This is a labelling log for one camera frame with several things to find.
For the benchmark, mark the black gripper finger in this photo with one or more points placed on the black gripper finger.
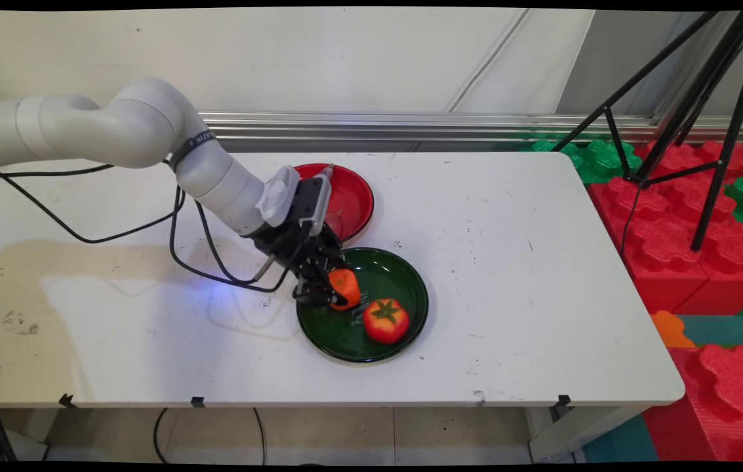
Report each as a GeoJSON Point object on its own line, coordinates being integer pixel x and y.
{"type": "Point", "coordinates": [334, 260]}
{"type": "Point", "coordinates": [315, 294]}

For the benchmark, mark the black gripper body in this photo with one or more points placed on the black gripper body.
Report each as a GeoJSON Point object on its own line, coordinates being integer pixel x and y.
{"type": "Point", "coordinates": [292, 248]}

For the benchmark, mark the orange toy mandarin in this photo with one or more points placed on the orange toy mandarin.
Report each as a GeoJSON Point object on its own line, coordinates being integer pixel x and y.
{"type": "Point", "coordinates": [347, 287]}

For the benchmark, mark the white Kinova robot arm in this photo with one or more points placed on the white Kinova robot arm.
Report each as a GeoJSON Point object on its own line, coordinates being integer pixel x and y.
{"type": "Point", "coordinates": [135, 124]}

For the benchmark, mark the dark green round plate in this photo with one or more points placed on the dark green round plate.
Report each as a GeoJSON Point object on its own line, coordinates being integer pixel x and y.
{"type": "Point", "coordinates": [397, 275]}

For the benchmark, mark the red round plate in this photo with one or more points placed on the red round plate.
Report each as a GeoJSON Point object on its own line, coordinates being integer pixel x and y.
{"type": "Point", "coordinates": [351, 196]}

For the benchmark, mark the red toy tomato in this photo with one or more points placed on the red toy tomato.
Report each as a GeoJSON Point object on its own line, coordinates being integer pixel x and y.
{"type": "Point", "coordinates": [385, 321]}

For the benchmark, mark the black table edge clip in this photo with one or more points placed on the black table edge clip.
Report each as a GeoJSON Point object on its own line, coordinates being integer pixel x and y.
{"type": "Point", "coordinates": [563, 400]}
{"type": "Point", "coordinates": [67, 400]}
{"type": "Point", "coordinates": [197, 401]}

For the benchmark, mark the white table leg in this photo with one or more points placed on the white table leg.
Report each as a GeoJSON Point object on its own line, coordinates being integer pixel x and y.
{"type": "Point", "coordinates": [568, 436]}

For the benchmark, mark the red foam building block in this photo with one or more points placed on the red foam building block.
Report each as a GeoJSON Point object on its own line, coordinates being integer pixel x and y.
{"type": "Point", "coordinates": [725, 406]}
{"type": "Point", "coordinates": [742, 262]}
{"type": "Point", "coordinates": [699, 157]}
{"type": "Point", "coordinates": [660, 242]}

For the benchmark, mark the orange foam piece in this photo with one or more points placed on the orange foam piece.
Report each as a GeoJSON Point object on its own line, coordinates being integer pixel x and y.
{"type": "Point", "coordinates": [669, 330]}

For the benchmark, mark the teal foam mat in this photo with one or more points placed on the teal foam mat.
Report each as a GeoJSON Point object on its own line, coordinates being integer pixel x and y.
{"type": "Point", "coordinates": [728, 330]}

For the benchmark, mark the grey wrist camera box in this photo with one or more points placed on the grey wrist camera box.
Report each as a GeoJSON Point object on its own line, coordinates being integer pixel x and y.
{"type": "Point", "coordinates": [315, 200]}

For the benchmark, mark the black camera tripod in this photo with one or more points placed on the black camera tripod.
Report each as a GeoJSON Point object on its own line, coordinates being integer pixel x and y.
{"type": "Point", "coordinates": [705, 98]}

